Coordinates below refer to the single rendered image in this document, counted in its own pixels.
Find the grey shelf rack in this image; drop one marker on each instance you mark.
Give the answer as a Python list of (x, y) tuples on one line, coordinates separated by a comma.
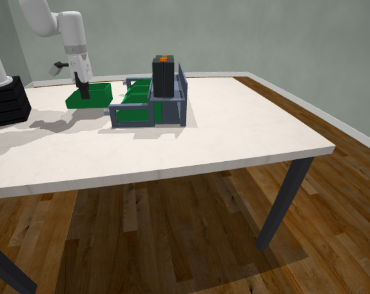
[(172, 113)]

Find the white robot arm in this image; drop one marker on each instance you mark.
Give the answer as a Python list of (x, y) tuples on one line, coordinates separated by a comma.
[(44, 23)]

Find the black case with orange latches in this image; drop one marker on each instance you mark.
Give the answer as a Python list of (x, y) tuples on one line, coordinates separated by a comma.
[(163, 77)]

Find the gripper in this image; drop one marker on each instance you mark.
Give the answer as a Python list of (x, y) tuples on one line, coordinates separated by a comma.
[(81, 72)]

